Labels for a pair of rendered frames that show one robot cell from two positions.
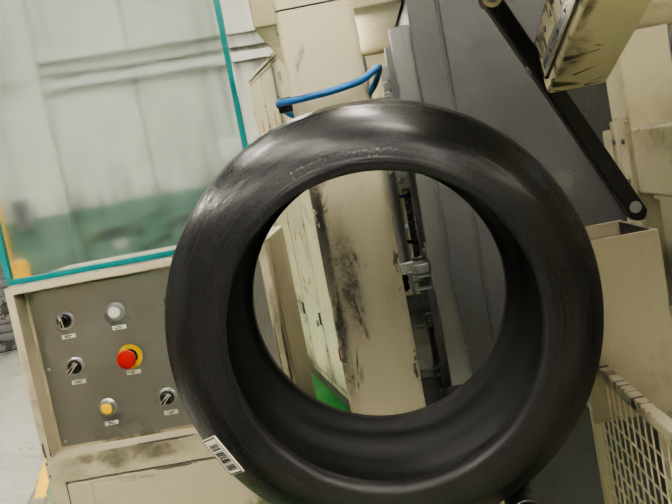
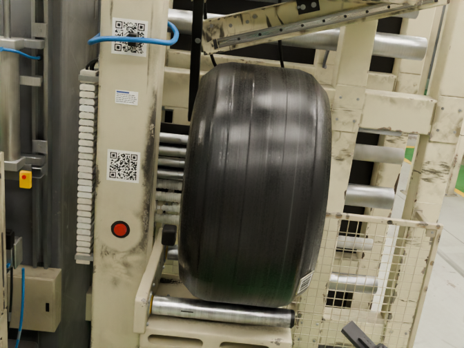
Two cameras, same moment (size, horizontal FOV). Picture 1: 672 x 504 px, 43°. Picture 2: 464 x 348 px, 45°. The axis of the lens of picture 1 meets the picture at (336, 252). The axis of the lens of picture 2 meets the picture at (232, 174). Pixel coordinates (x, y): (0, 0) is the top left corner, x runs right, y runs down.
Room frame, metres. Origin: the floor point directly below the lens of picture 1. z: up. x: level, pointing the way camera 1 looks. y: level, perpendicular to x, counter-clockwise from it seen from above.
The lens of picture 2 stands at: (1.34, 1.26, 1.64)
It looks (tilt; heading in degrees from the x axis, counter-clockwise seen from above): 19 degrees down; 266
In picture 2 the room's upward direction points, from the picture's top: 6 degrees clockwise
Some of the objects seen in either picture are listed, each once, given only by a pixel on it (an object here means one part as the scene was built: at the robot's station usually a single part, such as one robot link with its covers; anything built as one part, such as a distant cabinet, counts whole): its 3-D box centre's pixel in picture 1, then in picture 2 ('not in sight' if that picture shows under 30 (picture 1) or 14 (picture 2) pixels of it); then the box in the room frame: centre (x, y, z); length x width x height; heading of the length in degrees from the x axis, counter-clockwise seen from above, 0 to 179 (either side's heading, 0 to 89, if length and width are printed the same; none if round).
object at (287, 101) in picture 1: (330, 93); (135, 33); (1.50, -0.04, 1.51); 0.19 x 0.19 x 0.06; 87
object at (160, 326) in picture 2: not in sight; (216, 334); (1.25, 0.09, 0.84); 0.36 x 0.09 x 0.06; 177
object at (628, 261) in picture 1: (608, 316); (161, 172); (1.45, -0.44, 1.05); 0.20 x 0.15 x 0.30; 177
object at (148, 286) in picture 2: not in sight; (153, 275); (1.42, -0.06, 0.90); 0.40 x 0.03 x 0.10; 87
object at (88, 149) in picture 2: not in sight; (90, 169); (1.59, -0.02, 1.19); 0.05 x 0.04 x 0.48; 87
